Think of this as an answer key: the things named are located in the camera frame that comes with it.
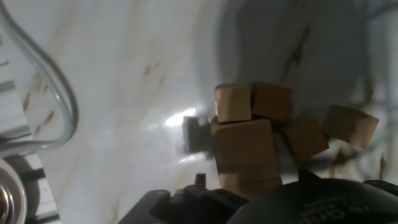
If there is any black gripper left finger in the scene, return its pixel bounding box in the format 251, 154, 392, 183
117, 173, 249, 224

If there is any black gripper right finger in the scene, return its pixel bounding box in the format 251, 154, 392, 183
297, 169, 323, 185

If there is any large wooden cube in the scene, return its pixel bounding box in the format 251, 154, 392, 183
217, 172, 284, 200
210, 118, 280, 177

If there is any small wooden cube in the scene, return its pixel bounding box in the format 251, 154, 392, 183
251, 81, 294, 123
322, 105, 380, 150
283, 117, 330, 163
215, 83, 253, 124

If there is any marble pattern mat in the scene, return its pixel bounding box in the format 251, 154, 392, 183
0, 0, 398, 224

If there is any light grey cable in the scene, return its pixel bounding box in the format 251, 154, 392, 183
0, 0, 80, 158

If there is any steel bowl in white ring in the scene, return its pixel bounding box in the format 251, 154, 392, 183
0, 157, 28, 224

